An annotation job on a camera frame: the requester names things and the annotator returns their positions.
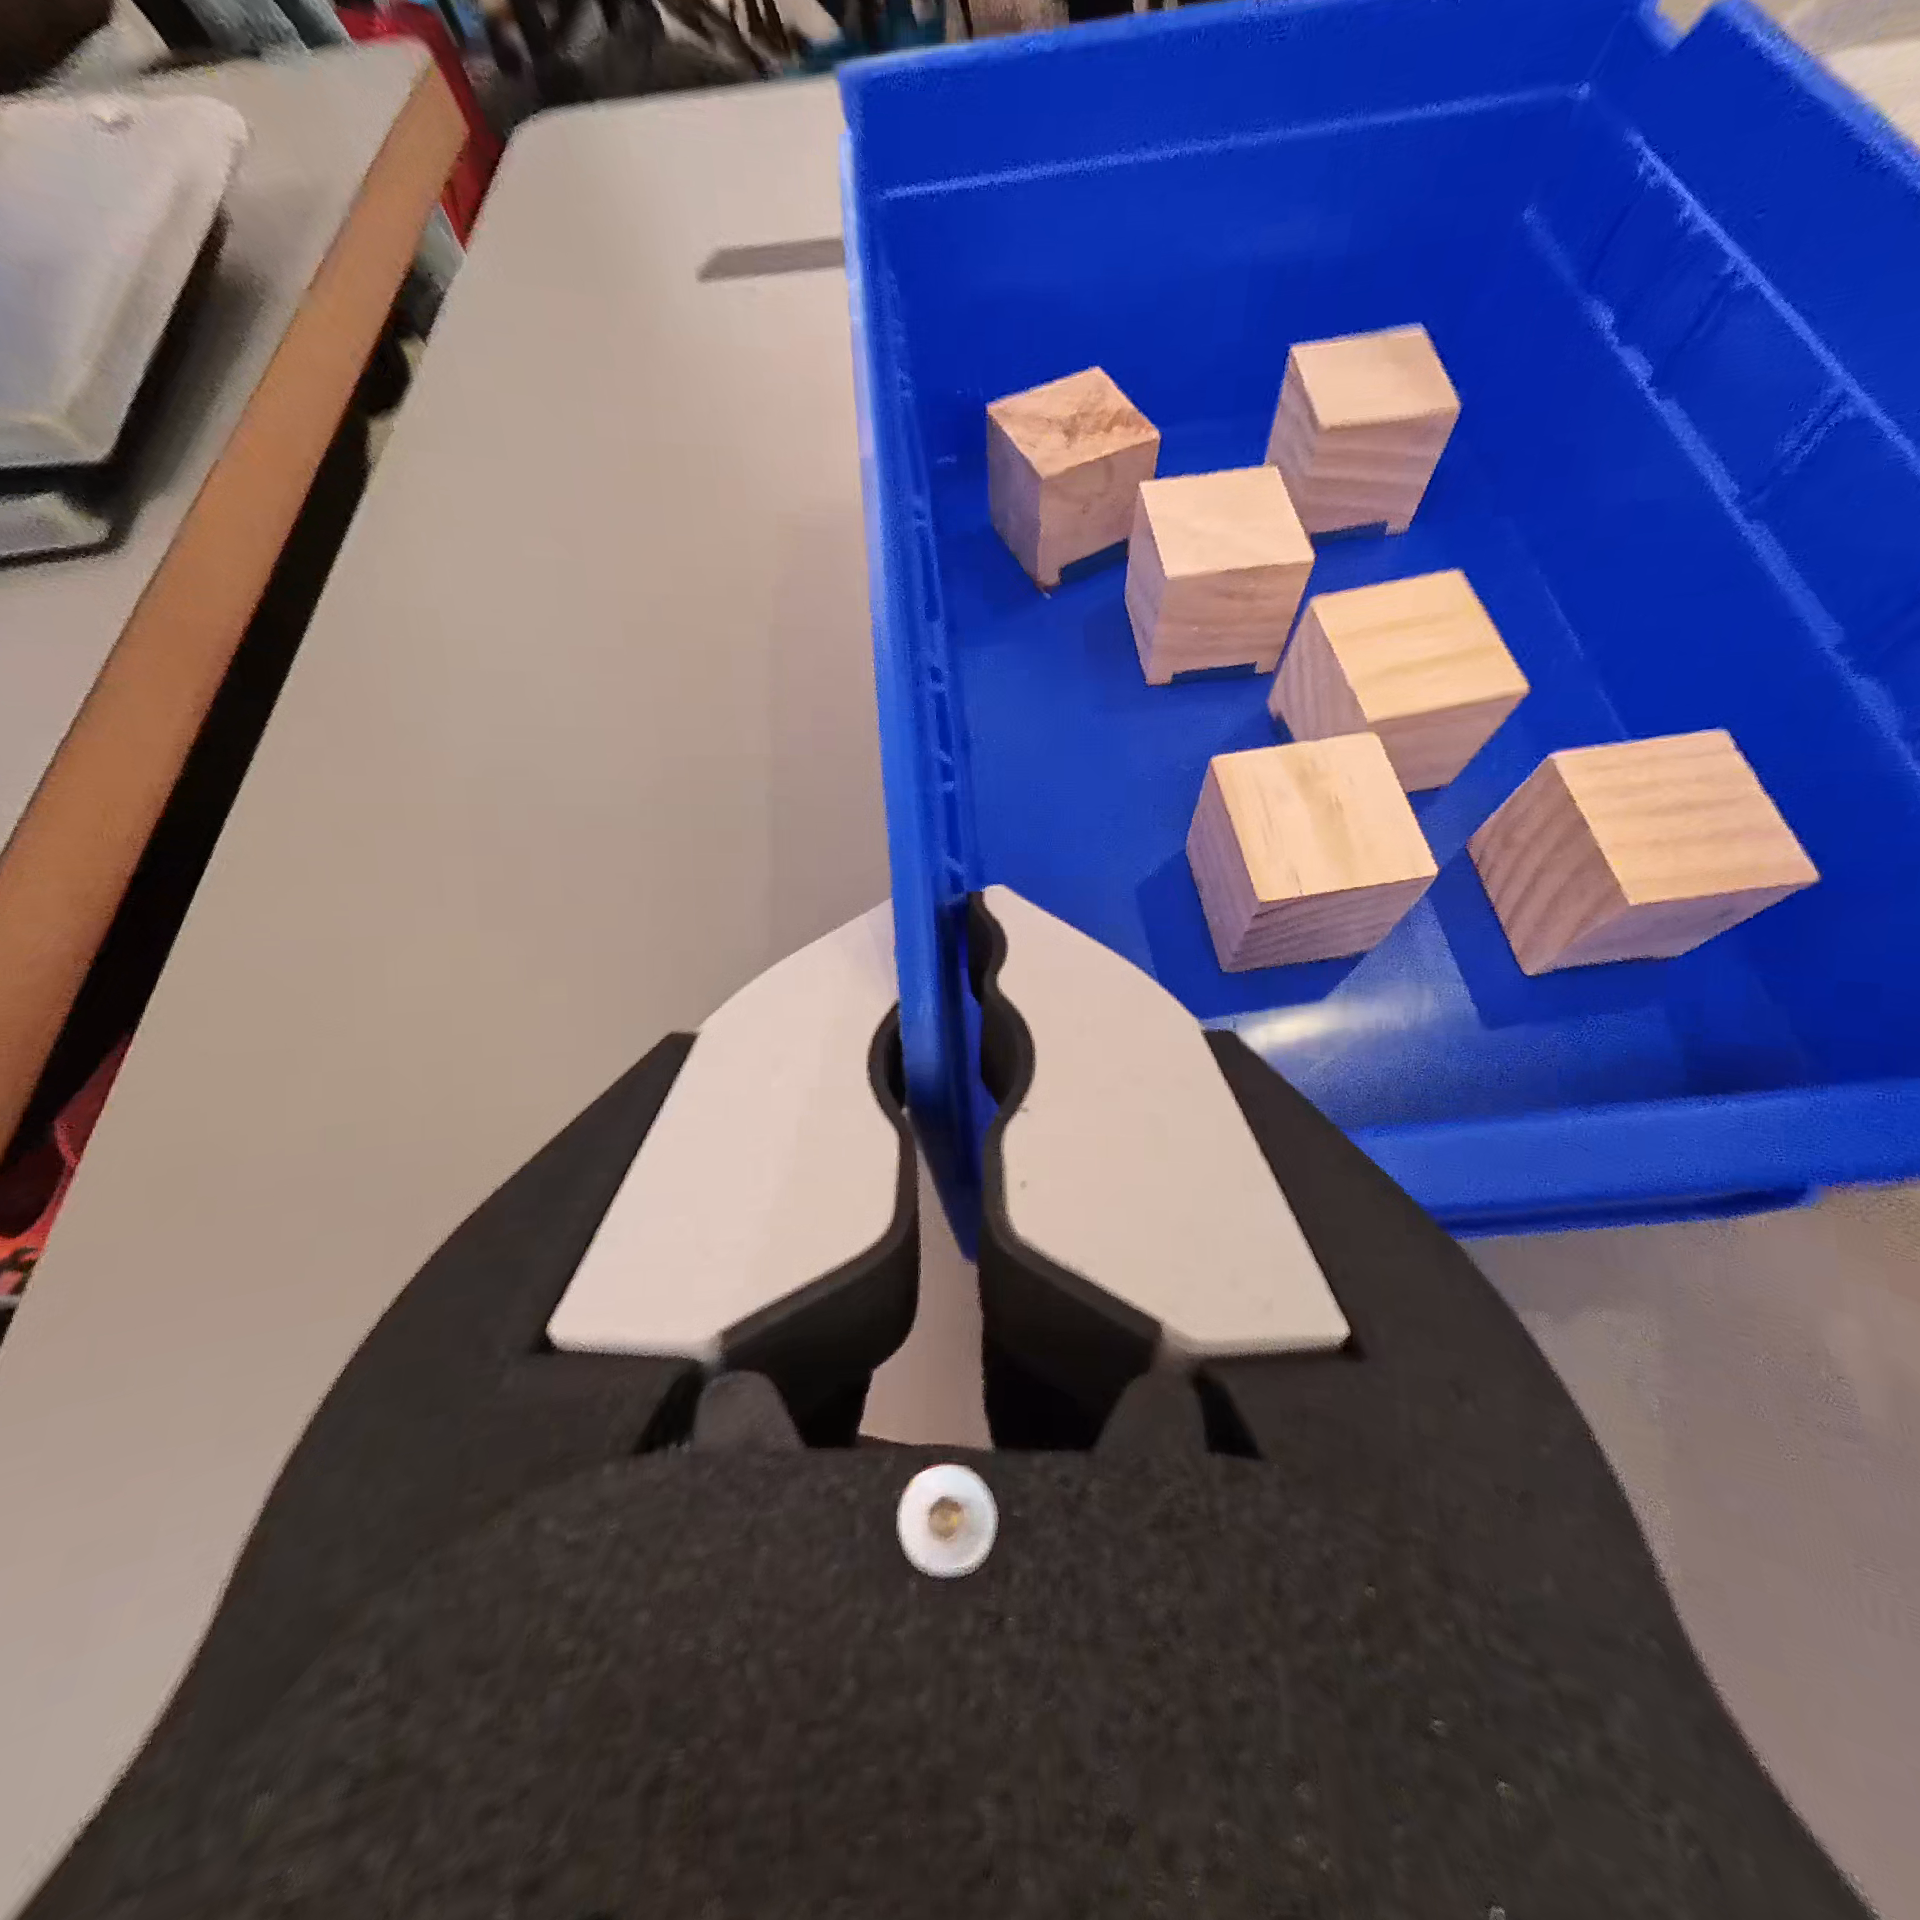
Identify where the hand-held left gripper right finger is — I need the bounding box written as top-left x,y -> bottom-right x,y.
967,883 -> 1350,1451

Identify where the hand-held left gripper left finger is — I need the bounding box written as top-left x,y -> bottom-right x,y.
542,900 -> 919,1451

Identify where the blue plastic bin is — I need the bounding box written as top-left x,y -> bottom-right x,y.
836,0 -> 1920,1241

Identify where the grey desk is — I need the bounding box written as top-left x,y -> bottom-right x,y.
0,0 -> 1920,1920

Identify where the wooden edged table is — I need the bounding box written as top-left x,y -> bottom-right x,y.
0,38 -> 472,1143

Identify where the red bag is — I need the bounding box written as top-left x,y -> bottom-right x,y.
332,0 -> 509,243

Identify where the grey flat tray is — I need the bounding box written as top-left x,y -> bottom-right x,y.
0,94 -> 252,564

